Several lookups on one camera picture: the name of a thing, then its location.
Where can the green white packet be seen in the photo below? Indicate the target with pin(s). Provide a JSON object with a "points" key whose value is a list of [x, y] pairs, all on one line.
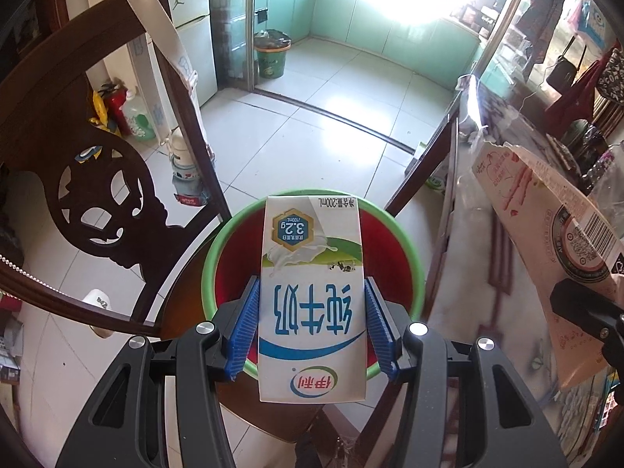
{"points": [[436, 180]]}

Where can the dark hanging coat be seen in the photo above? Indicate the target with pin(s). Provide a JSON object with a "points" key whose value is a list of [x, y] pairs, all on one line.
{"points": [[541, 24]]}

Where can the glass sliding door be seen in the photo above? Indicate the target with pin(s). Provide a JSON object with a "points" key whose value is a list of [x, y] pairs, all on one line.
{"points": [[502, 34]]}

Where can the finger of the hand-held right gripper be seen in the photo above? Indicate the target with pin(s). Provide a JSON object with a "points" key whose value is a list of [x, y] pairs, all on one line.
{"points": [[590, 307]]}

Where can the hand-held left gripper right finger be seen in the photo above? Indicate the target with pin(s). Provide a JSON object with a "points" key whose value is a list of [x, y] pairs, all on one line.
{"points": [[380, 331]]}

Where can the red hanging garment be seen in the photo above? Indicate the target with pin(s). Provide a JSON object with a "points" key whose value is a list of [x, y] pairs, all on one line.
{"points": [[570, 107]]}

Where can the yellow plastic tool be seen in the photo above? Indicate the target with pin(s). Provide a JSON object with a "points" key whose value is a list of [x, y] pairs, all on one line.
{"points": [[100, 109]]}

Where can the green bucket with bag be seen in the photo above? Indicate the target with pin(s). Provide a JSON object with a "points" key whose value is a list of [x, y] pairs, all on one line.
{"points": [[270, 63]]}

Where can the pink plastic packaging bag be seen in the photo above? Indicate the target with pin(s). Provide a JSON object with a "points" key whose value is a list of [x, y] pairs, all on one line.
{"points": [[531, 195]]}

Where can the small cardboard boxes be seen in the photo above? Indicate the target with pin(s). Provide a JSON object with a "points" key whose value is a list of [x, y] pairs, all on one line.
{"points": [[9, 351]]}

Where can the white thermos flask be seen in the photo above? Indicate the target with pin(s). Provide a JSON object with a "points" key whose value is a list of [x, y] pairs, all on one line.
{"points": [[179, 148]]}

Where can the dark containers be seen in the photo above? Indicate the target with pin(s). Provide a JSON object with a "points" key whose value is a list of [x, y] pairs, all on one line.
{"points": [[592, 156]]}

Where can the black hanging bag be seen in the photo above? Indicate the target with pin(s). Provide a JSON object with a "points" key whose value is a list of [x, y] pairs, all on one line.
{"points": [[561, 75]]}

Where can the green kitchen cabinets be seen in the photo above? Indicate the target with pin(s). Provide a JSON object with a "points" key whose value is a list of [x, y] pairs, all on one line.
{"points": [[351, 24]]}

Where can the red bucket green rim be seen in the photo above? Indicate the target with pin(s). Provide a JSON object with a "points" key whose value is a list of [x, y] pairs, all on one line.
{"points": [[234, 263]]}

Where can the white blue hanging bag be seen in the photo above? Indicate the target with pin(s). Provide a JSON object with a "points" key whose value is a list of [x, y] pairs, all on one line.
{"points": [[590, 24]]}

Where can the blue orange packet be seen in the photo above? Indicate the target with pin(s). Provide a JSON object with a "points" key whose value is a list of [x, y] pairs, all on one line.
{"points": [[615, 397]]}

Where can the patterned hanging bag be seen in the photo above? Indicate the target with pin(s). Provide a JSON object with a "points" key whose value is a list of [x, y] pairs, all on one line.
{"points": [[612, 75]]}

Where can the white plastic object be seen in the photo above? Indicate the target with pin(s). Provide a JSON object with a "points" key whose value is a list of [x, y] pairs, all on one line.
{"points": [[97, 309]]}

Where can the white milk carton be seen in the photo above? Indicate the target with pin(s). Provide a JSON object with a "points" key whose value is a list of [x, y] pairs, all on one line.
{"points": [[312, 312]]}

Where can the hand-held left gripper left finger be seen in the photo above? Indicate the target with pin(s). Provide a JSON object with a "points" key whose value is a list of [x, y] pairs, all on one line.
{"points": [[241, 341]]}

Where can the green white plastic jug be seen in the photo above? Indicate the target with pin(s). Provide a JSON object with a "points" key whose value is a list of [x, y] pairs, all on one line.
{"points": [[139, 122]]}

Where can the red fire extinguisher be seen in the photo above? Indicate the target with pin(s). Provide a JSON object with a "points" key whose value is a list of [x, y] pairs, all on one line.
{"points": [[119, 112]]}

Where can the dark carved wooden chair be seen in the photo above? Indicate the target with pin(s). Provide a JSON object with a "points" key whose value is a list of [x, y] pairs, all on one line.
{"points": [[58, 73]]}

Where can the red cap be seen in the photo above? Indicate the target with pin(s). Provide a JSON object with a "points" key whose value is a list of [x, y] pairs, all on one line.
{"points": [[7, 303]]}

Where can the pale green refrigerator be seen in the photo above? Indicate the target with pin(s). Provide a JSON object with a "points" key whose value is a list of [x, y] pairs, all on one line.
{"points": [[200, 58]]}

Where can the patterned tablecloth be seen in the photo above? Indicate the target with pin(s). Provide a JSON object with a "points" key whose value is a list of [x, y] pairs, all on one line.
{"points": [[468, 278]]}

